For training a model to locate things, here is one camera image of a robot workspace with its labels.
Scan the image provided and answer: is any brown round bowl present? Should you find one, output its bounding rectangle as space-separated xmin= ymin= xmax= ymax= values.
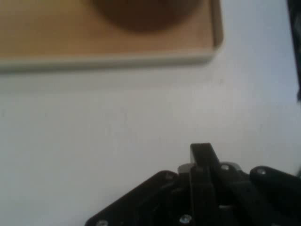
xmin=91 ymin=0 xmax=203 ymax=33

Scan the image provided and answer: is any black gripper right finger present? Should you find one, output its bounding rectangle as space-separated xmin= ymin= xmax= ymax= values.
xmin=208 ymin=143 xmax=301 ymax=226

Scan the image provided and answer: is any black object at table edge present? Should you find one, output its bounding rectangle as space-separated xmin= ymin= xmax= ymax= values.
xmin=286 ymin=0 xmax=301 ymax=102

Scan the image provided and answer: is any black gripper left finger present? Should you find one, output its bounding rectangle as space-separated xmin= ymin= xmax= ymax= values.
xmin=84 ymin=143 xmax=222 ymax=226

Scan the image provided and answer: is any wooden tray with white rim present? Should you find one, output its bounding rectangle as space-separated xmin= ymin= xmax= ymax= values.
xmin=0 ymin=0 xmax=224 ymax=73

